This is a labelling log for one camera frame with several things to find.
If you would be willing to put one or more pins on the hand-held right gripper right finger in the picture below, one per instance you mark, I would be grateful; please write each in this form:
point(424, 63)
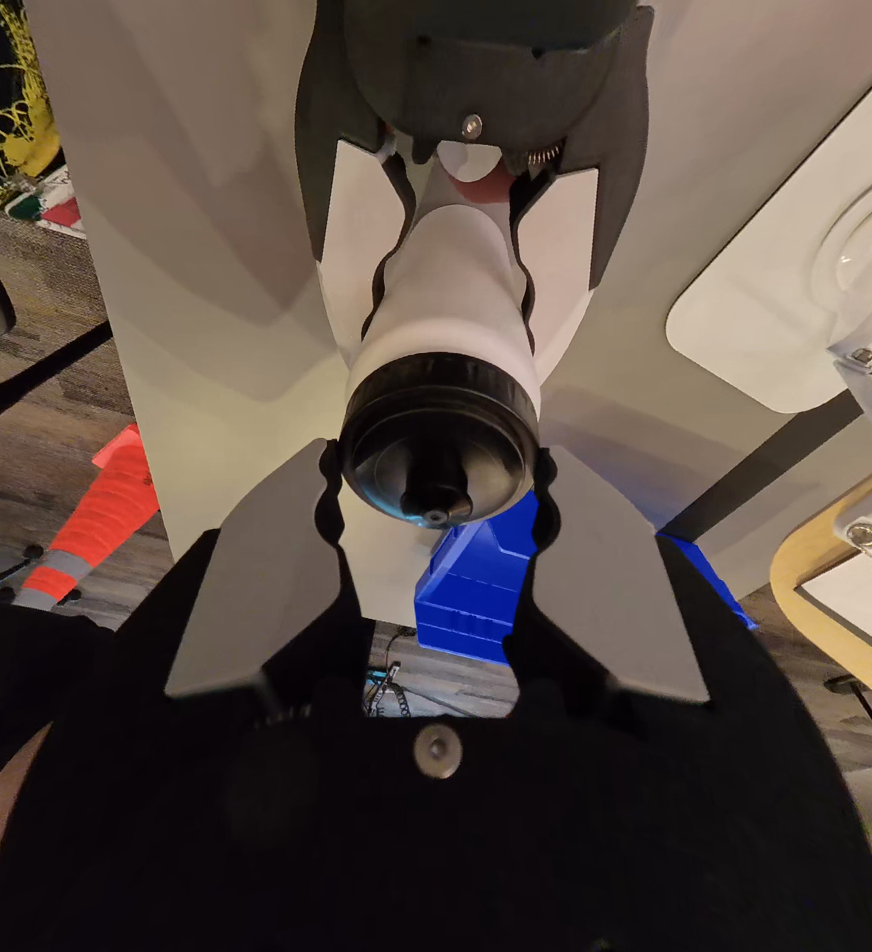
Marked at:
point(615, 595)

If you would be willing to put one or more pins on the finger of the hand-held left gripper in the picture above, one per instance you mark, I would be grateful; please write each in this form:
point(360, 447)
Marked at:
point(563, 253)
point(354, 246)

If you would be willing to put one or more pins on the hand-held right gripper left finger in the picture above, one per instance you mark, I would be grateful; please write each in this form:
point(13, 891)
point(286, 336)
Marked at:
point(258, 588)

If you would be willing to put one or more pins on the white bottle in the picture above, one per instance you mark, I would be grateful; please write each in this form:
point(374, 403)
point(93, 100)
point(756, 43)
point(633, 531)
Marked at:
point(444, 298)

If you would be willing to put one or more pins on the blue plastic bin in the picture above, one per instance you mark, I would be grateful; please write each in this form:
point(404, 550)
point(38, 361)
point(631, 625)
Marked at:
point(473, 595)

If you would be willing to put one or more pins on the black bottle lid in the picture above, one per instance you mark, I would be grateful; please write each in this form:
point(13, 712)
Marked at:
point(436, 446)

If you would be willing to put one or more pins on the orange traffic cone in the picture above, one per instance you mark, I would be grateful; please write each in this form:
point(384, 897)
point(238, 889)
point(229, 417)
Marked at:
point(94, 521)

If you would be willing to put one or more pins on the wooden display board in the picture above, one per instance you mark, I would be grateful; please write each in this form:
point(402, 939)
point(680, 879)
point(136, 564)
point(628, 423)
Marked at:
point(801, 595)

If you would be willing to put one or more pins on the printed paper sheet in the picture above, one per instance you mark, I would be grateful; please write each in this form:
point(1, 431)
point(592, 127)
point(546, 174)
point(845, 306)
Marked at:
point(868, 595)

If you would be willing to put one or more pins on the clear round stand foot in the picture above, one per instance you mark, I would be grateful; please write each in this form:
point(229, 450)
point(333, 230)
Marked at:
point(868, 268)

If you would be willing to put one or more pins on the black yellow printed shirt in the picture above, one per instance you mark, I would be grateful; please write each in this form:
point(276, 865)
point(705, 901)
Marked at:
point(5, 104)

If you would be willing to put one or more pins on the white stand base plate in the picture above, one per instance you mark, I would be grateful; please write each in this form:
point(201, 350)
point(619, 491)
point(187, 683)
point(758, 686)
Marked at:
point(749, 327)

